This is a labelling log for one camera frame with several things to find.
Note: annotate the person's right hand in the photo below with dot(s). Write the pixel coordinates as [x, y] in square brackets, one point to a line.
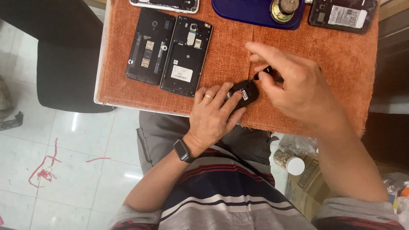
[300, 89]

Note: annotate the person's left hand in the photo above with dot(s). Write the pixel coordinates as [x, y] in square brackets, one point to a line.
[209, 123]

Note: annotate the black screwdriver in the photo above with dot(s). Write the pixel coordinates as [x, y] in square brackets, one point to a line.
[266, 71]

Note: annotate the small black oval device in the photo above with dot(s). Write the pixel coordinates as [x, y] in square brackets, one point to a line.
[247, 92]

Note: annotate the black smartwatch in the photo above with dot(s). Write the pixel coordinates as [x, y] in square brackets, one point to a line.
[182, 150]

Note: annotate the orange woven cloth mat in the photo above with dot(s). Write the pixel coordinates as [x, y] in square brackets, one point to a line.
[319, 48]

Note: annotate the grey shorts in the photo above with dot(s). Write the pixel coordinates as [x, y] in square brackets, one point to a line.
[159, 134]

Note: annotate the clear plastic bag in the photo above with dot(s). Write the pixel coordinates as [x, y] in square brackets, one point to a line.
[297, 143]

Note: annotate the black phone with white sticker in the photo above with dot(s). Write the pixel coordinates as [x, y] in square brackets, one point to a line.
[187, 60]

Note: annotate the jar with white lid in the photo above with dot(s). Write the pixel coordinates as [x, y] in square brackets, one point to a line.
[292, 163]

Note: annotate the striped shirt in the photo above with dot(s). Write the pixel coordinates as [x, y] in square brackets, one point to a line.
[230, 198]

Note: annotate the round brass speaker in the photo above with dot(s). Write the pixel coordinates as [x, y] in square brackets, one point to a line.
[283, 11]

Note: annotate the black phone with white battery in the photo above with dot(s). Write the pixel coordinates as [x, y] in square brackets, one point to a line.
[343, 16]

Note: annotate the dark wooden furniture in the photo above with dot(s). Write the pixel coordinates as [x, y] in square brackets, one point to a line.
[389, 80]

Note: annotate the blue plastic lid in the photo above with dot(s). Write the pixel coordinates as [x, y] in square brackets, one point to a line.
[246, 12]

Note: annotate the black phone with card slots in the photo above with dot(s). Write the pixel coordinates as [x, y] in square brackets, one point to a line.
[148, 48]

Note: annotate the cardboard box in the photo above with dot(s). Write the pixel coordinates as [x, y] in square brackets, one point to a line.
[306, 188]

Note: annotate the white-framed open phone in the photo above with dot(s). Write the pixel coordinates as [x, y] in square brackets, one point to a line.
[166, 4]

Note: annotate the plastic bag with coloured items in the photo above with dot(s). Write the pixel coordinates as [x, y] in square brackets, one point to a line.
[399, 191]

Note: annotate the black chair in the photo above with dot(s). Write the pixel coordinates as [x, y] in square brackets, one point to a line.
[64, 64]

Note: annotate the dark lace fabric piece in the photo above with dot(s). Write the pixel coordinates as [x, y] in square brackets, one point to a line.
[11, 122]

